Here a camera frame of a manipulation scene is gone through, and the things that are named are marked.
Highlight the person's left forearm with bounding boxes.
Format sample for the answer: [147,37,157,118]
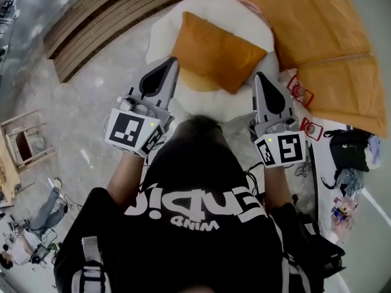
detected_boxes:
[106,151,148,209]

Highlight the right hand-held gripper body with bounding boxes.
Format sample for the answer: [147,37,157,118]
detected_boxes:
[249,114,307,168]

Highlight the orange pillow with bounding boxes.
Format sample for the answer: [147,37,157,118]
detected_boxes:
[170,10,268,95]

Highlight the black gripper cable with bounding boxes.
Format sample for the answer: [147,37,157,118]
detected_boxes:
[243,162,265,198]

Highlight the colourful plastic bag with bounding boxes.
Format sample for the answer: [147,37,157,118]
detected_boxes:
[331,196,359,244]

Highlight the black backpack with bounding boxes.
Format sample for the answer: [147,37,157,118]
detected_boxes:
[323,128,380,173]

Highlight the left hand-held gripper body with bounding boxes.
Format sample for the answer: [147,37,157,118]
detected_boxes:
[104,86,175,159]

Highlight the orange quilted bed cover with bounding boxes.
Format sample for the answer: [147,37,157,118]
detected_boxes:
[217,0,389,139]

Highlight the white fluffy seat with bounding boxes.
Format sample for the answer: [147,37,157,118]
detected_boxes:
[145,0,280,124]

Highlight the black printed t-shirt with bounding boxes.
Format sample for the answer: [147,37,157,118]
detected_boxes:
[53,114,348,293]

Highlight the wooden plank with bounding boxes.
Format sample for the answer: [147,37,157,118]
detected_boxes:
[0,132,21,209]

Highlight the wooden slatted platform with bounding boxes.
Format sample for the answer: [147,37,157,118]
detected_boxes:
[42,0,218,84]

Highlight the pale blue cloth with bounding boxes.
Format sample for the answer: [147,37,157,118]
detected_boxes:
[367,134,383,168]

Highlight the red lantern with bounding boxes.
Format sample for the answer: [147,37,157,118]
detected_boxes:
[300,117,324,142]
[286,74,315,107]

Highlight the grey clothing pile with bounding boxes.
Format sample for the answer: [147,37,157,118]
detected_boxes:
[320,167,366,198]

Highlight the grey shoulder strap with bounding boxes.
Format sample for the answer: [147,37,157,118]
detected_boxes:
[71,236,112,293]
[280,248,307,293]

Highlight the person's right forearm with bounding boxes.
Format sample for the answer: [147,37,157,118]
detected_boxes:
[262,163,294,214]

